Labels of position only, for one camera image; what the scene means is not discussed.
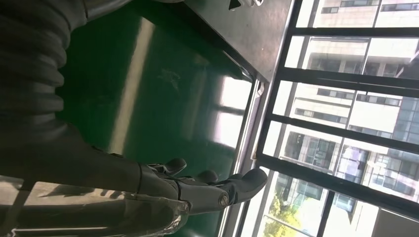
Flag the green conveyor belt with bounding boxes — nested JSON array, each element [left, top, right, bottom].
[[55, 0, 254, 237]]

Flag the green tree outside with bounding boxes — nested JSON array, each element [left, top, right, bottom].
[[263, 193, 302, 237]]

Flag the dark green table board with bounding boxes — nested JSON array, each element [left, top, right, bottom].
[[183, 0, 292, 82]]

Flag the white electronic scale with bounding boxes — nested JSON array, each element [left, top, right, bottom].
[[227, 0, 264, 11]]

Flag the building outside window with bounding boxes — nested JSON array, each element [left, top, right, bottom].
[[265, 0, 419, 237]]

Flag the silver conveyor side rail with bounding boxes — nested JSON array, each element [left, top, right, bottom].
[[216, 78, 272, 237]]

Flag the black window frame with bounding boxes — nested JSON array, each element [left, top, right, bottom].
[[235, 0, 419, 237]]

